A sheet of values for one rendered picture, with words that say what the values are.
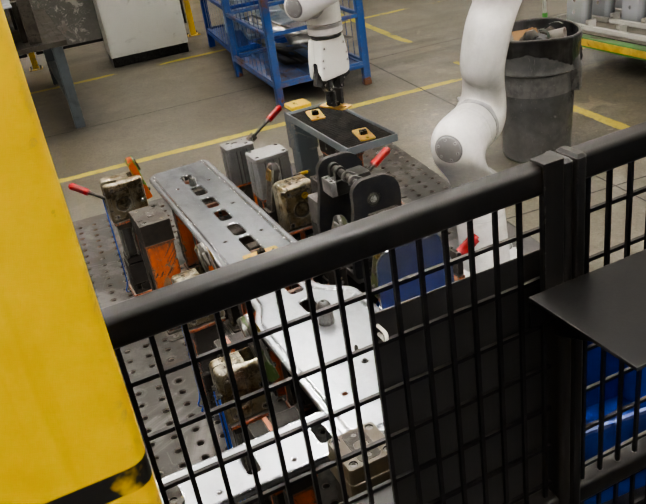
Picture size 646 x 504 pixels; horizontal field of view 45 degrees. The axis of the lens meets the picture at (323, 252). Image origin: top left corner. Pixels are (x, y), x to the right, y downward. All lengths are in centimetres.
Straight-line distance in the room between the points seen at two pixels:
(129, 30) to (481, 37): 689
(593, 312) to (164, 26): 791
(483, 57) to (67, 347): 141
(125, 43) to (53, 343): 804
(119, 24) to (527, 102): 496
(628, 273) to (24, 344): 54
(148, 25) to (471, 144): 688
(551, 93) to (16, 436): 417
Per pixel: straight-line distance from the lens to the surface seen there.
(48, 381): 45
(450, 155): 177
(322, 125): 205
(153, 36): 847
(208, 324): 172
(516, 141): 462
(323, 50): 193
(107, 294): 245
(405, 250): 103
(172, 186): 228
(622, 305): 73
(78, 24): 921
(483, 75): 177
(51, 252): 42
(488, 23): 173
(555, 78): 448
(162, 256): 205
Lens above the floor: 182
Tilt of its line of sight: 28 degrees down
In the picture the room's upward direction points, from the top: 9 degrees counter-clockwise
